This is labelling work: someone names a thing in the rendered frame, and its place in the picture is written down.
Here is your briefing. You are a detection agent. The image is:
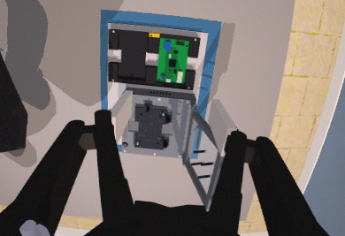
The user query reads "green circuit board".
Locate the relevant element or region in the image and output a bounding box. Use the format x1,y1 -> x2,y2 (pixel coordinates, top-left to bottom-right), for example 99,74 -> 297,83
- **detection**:
157,38 -> 189,84

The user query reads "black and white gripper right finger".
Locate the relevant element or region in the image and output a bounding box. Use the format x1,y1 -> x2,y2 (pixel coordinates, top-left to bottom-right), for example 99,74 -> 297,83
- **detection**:
201,99 -> 329,236

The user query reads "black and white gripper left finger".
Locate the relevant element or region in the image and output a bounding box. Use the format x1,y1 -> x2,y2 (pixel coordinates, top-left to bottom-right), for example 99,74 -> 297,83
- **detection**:
0,90 -> 144,236

